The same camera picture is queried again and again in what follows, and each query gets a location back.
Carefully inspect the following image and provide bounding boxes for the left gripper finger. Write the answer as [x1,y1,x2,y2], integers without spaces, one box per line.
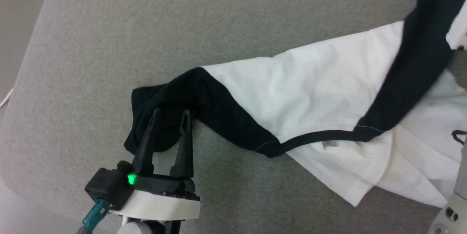
[170,109,194,179]
[133,108,161,176]

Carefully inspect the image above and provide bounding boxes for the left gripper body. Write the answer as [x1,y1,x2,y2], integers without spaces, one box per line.
[109,174,200,220]

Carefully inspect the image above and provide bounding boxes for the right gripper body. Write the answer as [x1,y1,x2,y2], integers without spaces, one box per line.
[446,0,467,51]

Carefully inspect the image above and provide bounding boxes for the black and white shirt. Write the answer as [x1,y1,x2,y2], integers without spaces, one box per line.
[124,0,467,208]

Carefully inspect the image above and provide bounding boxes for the teal left camera cable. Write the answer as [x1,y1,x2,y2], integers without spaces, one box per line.
[77,199,110,234]

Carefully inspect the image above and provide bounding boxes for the thin white cord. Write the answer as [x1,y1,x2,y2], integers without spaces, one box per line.
[0,87,14,107]

